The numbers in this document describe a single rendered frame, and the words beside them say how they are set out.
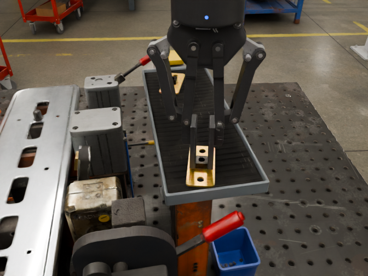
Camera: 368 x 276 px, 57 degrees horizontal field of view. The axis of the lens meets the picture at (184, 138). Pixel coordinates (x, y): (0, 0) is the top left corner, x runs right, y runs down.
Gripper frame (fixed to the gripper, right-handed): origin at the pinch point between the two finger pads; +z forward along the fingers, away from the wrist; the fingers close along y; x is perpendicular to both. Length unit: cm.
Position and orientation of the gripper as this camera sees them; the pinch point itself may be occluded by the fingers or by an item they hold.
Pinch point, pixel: (202, 142)
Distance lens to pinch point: 45.2
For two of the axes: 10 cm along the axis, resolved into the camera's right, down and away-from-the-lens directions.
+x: -0.8, 6.0, -8.0
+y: -10.0, -0.5, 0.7
